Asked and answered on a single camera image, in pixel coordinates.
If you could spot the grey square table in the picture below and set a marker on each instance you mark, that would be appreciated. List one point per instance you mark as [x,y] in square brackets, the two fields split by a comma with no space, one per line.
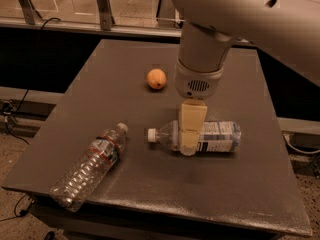
[151,191]

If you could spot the blue label tea bottle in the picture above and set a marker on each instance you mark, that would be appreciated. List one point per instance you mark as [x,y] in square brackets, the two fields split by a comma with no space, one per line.
[215,136]

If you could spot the orange fruit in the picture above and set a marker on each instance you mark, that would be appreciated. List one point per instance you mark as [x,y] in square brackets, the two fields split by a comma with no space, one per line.
[156,79]

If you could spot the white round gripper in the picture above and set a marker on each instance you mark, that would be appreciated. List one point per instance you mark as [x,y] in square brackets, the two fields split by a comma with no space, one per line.
[198,81]

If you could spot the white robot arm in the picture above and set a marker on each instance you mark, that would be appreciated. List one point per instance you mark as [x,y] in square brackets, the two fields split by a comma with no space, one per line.
[288,30]

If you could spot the clear crushed water bottle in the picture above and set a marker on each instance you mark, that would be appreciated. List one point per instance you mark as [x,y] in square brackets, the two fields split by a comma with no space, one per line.
[77,184]

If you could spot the metal window railing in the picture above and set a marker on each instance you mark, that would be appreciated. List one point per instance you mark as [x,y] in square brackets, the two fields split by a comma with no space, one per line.
[128,18]

